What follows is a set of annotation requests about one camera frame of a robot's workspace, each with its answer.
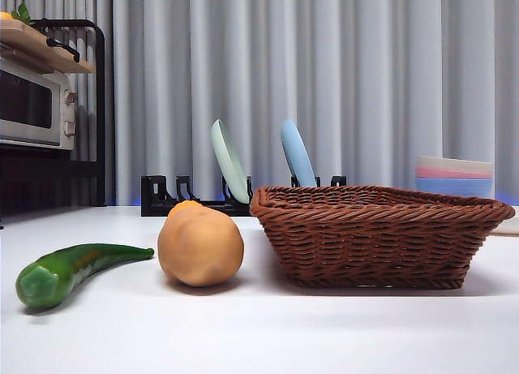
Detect yellow-orange corn cob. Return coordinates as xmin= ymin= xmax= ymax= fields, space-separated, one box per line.
xmin=167 ymin=200 xmax=202 ymax=219

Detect tan potato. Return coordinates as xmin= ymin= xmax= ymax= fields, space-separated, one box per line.
xmin=157 ymin=205 xmax=246 ymax=288

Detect brown wicker basket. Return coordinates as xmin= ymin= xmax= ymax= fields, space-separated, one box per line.
xmin=249 ymin=184 xmax=517 ymax=290

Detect green cucumber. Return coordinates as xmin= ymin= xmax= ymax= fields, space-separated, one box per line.
xmin=15 ymin=243 xmax=156 ymax=309

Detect pale green plate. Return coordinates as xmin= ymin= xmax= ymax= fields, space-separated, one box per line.
xmin=209 ymin=118 xmax=251 ymax=204

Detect pale blue plate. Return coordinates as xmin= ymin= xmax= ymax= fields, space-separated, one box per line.
xmin=280 ymin=118 xmax=318 ymax=187

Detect black dish rack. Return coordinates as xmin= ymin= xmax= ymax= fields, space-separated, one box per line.
xmin=140 ymin=174 xmax=349 ymax=217

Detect grey curtain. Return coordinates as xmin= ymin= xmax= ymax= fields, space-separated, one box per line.
xmin=0 ymin=0 xmax=519 ymax=208

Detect black metal shelf rack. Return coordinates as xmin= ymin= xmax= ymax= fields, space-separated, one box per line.
xmin=0 ymin=19 xmax=107 ymax=229

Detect pink bowl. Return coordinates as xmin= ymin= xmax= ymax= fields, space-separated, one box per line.
xmin=414 ymin=166 xmax=494 ymax=180

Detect blue bowl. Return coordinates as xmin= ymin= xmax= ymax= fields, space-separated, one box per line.
xmin=414 ymin=177 xmax=495 ymax=199

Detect white bowl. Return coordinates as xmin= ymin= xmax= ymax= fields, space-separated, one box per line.
xmin=415 ymin=155 xmax=495 ymax=174

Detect silver toaster oven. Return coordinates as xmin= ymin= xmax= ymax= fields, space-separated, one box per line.
xmin=0 ymin=57 xmax=78 ymax=152

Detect white plate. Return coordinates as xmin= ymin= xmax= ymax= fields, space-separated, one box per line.
xmin=491 ymin=217 xmax=519 ymax=235

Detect green leaves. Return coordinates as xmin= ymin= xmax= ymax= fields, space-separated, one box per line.
xmin=11 ymin=2 xmax=34 ymax=26

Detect wooden board with black handle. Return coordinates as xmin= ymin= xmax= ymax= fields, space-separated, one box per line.
xmin=0 ymin=19 xmax=97 ymax=74

